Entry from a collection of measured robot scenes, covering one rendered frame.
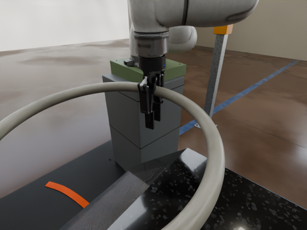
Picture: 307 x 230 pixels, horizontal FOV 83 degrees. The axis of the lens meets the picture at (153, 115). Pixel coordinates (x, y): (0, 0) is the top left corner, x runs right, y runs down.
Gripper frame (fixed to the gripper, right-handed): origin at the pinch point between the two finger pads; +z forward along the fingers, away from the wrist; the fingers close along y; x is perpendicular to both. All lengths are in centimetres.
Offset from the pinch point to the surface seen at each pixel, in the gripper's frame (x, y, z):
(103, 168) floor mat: -62, -26, 87
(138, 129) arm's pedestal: -24.4, -27.2, 33.5
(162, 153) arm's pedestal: -15, -44, 66
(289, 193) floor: 77, -69, 90
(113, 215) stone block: 6.8, 31.2, 2.7
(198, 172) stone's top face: 19.4, 15.3, 1.0
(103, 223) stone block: 5.9, 33.1, 2.9
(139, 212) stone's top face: 11.8, 29.6, 0.3
